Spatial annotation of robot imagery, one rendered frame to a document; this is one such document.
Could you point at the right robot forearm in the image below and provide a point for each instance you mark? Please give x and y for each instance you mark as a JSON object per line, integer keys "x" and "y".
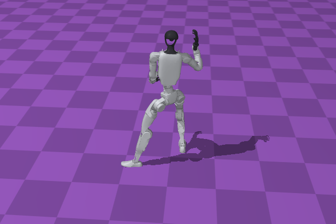
{"x": 197, "y": 57}

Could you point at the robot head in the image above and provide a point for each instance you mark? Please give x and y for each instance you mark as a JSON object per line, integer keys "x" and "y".
{"x": 171, "y": 35}

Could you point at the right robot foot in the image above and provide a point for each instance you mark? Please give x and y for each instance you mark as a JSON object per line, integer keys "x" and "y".
{"x": 182, "y": 148}

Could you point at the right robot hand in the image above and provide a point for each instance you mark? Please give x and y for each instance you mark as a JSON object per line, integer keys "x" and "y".
{"x": 195, "y": 44}

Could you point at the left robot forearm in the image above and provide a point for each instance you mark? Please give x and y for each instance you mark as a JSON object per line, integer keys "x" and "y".
{"x": 151, "y": 80}

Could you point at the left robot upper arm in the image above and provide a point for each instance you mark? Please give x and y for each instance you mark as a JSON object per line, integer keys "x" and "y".
{"x": 154, "y": 56}

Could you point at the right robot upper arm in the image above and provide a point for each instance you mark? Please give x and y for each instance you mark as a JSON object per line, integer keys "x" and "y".
{"x": 190, "y": 61}

